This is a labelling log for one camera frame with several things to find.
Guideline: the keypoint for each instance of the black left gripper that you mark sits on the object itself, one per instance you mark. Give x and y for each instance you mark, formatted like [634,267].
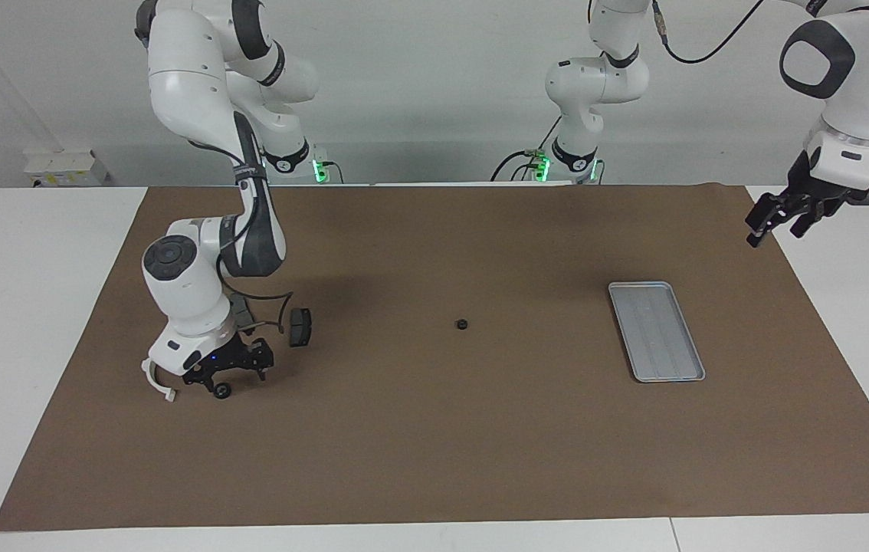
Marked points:
[814,195]

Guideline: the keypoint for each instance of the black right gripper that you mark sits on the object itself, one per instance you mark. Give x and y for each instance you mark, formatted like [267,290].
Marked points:
[231,359]

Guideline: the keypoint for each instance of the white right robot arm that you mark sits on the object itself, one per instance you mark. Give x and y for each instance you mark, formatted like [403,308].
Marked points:
[185,295]

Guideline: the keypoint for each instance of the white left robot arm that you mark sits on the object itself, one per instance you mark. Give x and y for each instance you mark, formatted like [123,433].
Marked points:
[864,100]

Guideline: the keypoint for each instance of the silver metal tray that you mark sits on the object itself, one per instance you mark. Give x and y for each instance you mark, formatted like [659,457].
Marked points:
[657,331]

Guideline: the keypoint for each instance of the dark grey brake pad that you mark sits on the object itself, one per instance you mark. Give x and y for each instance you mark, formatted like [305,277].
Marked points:
[241,310]
[300,327]

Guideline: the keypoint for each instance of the brown table mat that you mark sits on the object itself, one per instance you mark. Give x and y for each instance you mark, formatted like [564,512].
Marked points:
[434,445]

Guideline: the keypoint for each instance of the white semicircular bracket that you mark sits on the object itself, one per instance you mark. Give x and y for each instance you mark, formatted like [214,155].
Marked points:
[159,387]

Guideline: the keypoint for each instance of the white wall socket box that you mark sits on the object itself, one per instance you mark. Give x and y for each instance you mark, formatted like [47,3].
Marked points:
[67,167]

